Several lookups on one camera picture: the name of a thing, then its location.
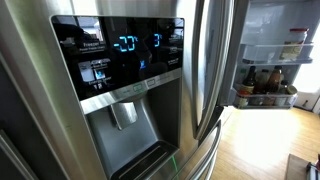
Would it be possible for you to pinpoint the upper silver drawer handle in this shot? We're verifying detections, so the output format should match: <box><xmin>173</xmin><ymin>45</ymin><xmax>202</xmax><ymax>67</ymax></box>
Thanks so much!
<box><xmin>185</xmin><ymin>121</ymin><xmax>222</xmax><ymax>180</ymax></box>

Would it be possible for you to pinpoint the clear middle door shelf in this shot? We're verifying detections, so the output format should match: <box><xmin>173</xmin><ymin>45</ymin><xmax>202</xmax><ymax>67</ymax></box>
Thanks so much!
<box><xmin>237</xmin><ymin>44</ymin><xmax>313</xmax><ymax>65</ymax></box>

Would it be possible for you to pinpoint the stainless left fridge door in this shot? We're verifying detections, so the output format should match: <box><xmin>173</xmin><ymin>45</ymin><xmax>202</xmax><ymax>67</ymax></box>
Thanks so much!
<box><xmin>1</xmin><ymin>0</ymin><xmax>202</xmax><ymax>180</ymax></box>

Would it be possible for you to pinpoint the pale dressing bottle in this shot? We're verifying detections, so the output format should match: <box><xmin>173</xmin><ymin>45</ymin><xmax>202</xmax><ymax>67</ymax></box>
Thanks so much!
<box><xmin>253</xmin><ymin>69</ymin><xmax>269</xmax><ymax>94</ymax></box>

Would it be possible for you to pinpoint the black dispenser control panel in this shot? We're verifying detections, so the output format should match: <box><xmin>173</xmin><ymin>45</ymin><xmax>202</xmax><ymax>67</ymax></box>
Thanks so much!
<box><xmin>51</xmin><ymin>15</ymin><xmax>184</xmax><ymax>100</ymax></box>

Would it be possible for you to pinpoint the vertical silver door handle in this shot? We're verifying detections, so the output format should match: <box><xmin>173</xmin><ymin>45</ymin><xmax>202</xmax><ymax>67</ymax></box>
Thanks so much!
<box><xmin>192</xmin><ymin>0</ymin><xmax>235</xmax><ymax>140</ymax></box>

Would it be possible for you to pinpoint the silver water dispenser recess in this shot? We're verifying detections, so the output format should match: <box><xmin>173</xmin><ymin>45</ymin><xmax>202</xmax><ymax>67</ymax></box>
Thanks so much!
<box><xmin>86</xmin><ymin>79</ymin><xmax>181</xmax><ymax>180</ymax></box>

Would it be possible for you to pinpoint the red lid white jar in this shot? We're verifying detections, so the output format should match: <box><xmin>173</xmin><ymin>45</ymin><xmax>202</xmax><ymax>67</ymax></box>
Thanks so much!
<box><xmin>280</xmin><ymin>28</ymin><xmax>309</xmax><ymax>60</ymax></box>

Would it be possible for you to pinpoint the clear door shelf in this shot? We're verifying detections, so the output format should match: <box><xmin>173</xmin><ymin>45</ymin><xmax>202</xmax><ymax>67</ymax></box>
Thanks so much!
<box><xmin>233</xmin><ymin>90</ymin><xmax>297</xmax><ymax>109</ymax></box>
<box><xmin>237</xmin><ymin>44</ymin><xmax>313</xmax><ymax>65</ymax></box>

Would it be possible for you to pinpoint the open fridge door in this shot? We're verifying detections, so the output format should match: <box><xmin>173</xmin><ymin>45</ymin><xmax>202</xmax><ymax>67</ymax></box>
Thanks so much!
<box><xmin>218</xmin><ymin>0</ymin><xmax>320</xmax><ymax>110</ymax></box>

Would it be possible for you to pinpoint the brown floor mat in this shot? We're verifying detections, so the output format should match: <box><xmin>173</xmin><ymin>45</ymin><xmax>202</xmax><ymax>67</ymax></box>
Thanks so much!
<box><xmin>285</xmin><ymin>154</ymin><xmax>309</xmax><ymax>180</ymax></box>

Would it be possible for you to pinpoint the clear bottom door shelf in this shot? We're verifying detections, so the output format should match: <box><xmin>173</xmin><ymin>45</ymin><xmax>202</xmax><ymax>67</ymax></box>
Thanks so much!
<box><xmin>233</xmin><ymin>90</ymin><xmax>297</xmax><ymax>109</ymax></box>

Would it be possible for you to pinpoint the brown sauce bottle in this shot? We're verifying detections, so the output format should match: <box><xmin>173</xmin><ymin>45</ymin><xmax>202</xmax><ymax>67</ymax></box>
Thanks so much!
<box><xmin>265</xmin><ymin>66</ymin><xmax>282</xmax><ymax>93</ymax></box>

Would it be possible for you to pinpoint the dark soy sauce bottle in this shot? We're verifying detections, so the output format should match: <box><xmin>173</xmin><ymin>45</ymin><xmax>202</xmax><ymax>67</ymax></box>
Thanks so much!
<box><xmin>241</xmin><ymin>66</ymin><xmax>256</xmax><ymax>94</ymax></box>

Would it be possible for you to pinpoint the gold lid small jar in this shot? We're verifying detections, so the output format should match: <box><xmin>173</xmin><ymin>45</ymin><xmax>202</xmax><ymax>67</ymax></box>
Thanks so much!
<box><xmin>286</xmin><ymin>85</ymin><xmax>297</xmax><ymax>105</ymax></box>

